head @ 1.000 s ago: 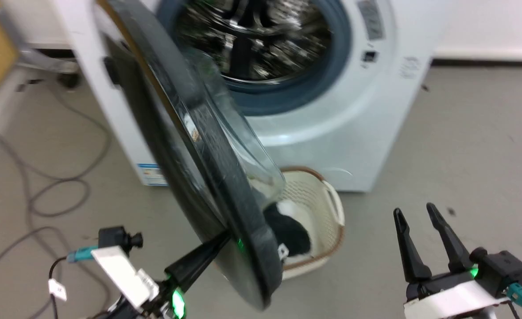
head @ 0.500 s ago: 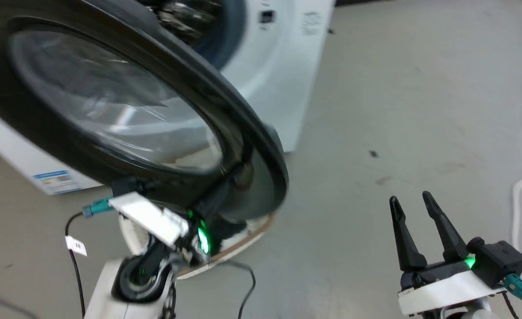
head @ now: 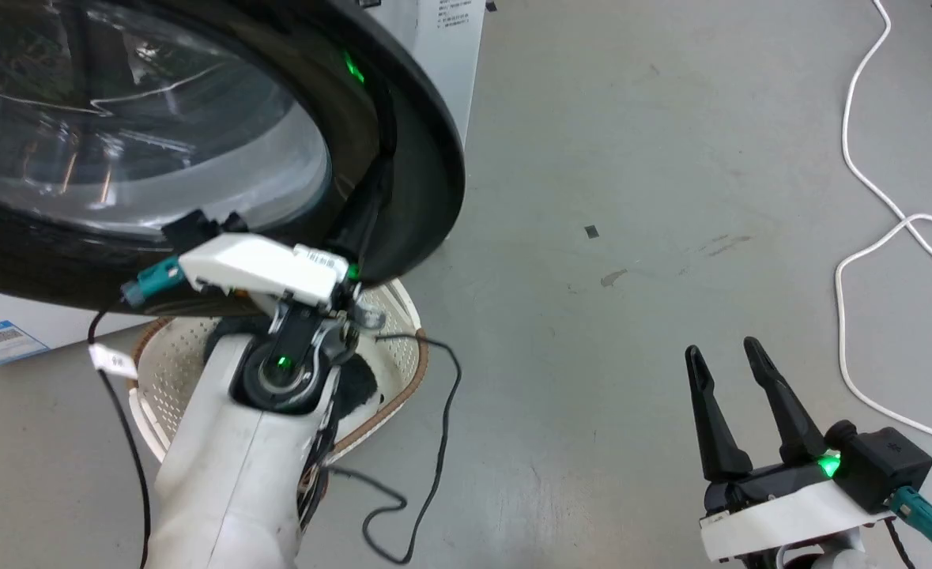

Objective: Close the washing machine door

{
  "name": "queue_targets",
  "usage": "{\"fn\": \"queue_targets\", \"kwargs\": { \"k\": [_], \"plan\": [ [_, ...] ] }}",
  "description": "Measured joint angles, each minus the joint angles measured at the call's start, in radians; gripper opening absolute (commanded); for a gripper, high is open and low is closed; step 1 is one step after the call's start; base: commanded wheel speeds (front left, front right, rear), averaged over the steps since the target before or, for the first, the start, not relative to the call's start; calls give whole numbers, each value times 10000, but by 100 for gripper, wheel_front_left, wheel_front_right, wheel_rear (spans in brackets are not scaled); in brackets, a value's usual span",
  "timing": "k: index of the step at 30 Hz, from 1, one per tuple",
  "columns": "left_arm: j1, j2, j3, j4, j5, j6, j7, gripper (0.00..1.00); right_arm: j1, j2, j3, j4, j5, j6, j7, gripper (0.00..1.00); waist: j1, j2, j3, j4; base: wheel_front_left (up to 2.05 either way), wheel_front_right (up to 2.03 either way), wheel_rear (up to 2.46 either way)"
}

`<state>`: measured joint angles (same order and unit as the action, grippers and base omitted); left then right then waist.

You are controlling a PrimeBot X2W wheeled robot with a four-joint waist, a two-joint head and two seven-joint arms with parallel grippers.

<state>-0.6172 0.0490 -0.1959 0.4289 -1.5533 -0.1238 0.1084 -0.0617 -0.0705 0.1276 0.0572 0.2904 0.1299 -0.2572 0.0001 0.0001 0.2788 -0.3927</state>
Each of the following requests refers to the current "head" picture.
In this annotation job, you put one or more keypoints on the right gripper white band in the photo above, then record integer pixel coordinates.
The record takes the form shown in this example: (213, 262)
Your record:
(782, 514)

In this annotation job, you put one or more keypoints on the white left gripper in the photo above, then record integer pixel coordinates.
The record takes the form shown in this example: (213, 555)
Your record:
(260, 267)

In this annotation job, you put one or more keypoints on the black round washing machine door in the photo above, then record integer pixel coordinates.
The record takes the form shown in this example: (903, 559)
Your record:
(197, 118)

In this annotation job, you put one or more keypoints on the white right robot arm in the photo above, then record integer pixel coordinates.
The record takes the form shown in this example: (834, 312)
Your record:
(817, 558)

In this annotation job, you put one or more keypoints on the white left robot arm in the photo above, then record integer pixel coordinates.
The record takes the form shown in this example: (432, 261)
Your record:
(228, 474)

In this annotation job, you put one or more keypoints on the white washing machine body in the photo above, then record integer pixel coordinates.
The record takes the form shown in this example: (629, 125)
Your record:
(446, 63)

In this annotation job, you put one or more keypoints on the white perforated laundry basket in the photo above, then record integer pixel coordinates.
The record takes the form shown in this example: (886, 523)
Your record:
(169, 379)

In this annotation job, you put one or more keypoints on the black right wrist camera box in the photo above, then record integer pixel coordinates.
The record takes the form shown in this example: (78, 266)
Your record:
(881, 466)

